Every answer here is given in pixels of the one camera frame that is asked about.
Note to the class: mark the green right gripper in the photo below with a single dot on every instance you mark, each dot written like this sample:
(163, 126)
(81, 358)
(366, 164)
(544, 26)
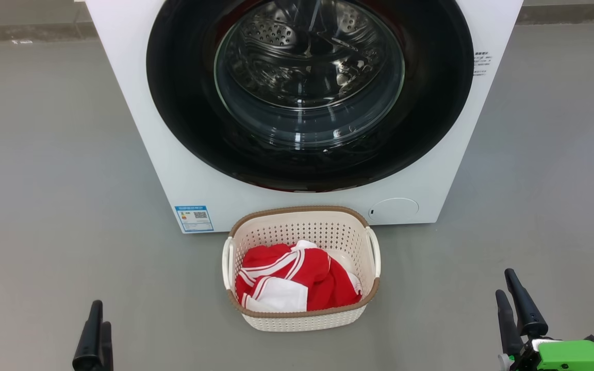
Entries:
(575, 356)

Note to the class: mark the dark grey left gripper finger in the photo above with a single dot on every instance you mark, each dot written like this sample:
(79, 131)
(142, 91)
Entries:
(88, 345)
(106, 350)

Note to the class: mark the red white trimmed shorts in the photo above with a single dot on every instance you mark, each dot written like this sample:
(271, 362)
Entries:
(338, 293)

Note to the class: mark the red white striped top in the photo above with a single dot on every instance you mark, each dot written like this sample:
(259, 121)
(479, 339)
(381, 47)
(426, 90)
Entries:
(276, 263)

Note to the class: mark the black round glass washer door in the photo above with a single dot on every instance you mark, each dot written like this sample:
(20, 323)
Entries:
(183, 103)

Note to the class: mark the white front-load washing machine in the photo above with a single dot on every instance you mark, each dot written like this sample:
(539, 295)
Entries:
(137, 129)

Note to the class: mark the blue energy label sticker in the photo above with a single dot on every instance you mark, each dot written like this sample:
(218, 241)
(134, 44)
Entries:
(194, 219)

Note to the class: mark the round white drain filter cover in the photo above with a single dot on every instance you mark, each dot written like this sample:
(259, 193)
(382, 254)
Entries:
(394, 210)

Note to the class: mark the cream perforated basket brown rim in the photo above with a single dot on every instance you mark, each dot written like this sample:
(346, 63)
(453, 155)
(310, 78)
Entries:
(307, 226)

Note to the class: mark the small printed text sticker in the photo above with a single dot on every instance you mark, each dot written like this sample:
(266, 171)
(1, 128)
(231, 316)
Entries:
(481, 64)

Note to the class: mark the perforated stainless steel drum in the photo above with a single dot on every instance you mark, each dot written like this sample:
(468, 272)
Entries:
(276, 51)

